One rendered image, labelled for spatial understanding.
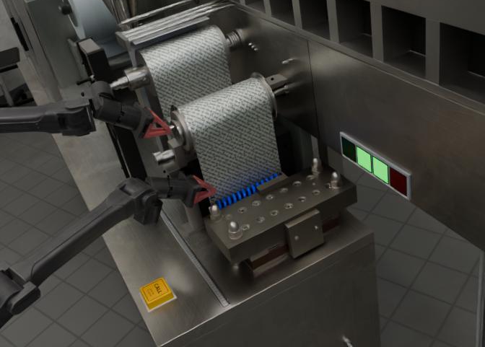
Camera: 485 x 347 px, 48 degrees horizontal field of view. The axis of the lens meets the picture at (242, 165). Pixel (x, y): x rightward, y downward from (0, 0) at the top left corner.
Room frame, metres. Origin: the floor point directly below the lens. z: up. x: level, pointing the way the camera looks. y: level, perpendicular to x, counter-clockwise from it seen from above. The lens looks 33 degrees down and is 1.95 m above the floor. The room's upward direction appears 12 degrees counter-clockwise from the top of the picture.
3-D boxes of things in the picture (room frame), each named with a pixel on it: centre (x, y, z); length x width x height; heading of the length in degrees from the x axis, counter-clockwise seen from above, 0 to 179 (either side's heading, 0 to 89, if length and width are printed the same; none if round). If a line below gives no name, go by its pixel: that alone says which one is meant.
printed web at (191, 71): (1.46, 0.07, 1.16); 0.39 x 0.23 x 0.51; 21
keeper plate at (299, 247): (1.10, -0.12, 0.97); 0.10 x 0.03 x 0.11; 111
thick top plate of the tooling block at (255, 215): (1.18, -0.08, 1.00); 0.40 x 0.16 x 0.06; 111
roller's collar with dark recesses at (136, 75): (1.52, 0.25, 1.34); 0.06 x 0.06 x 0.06; 21
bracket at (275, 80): (1.40, -0.14, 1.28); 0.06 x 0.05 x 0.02; 111
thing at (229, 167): (1.28, 0.00, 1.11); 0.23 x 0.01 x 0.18; 111
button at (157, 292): (1.06, 0.30, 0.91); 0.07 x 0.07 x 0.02; 21
